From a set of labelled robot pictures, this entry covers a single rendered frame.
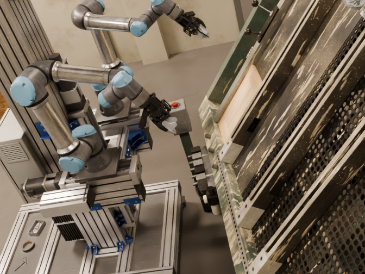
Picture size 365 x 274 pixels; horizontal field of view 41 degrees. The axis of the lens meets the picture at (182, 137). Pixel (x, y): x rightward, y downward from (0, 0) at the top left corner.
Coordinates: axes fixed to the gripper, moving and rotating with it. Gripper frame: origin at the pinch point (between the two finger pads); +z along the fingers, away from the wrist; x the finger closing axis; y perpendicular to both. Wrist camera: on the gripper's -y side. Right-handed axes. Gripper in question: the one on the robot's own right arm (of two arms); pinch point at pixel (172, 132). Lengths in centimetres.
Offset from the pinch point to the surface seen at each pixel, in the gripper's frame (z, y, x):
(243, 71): 27, 22, 62
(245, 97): 33, 18, 48
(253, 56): 24, 32, 62
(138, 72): 74, -143, 302
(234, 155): 42.9, 1.7, 21.9
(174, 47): 87, -103, 329
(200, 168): 49, -26, 36
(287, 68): 21, 50, 27
